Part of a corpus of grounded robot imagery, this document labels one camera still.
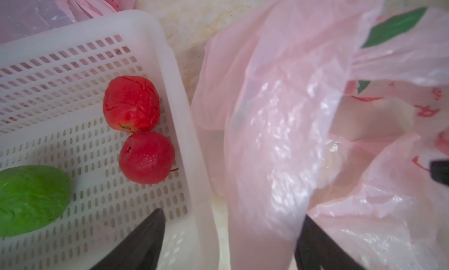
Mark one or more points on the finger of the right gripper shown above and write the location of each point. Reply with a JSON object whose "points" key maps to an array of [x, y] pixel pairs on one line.
{"points": [[439, 171]]}

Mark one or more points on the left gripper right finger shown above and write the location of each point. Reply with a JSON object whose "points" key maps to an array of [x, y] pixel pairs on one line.
{"points": [[318, 251]]}

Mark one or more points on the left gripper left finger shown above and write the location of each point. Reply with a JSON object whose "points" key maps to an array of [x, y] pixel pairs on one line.
{"points": [[141, 249]]}

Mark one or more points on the red apple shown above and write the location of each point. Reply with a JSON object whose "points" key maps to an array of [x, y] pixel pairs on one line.
{"points": [[147, 157], [131, 104]]}

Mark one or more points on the green apple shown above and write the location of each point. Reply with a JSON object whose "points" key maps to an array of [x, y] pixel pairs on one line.
{"points": [[32, 197]]}

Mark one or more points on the pink plastic bag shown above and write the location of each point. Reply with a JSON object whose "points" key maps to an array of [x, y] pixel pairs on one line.
{"points": [[22, 18], [326, 109]]}

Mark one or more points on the white plastic basket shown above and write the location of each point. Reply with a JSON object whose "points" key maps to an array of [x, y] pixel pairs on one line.
{"points": [[52, 90]]}

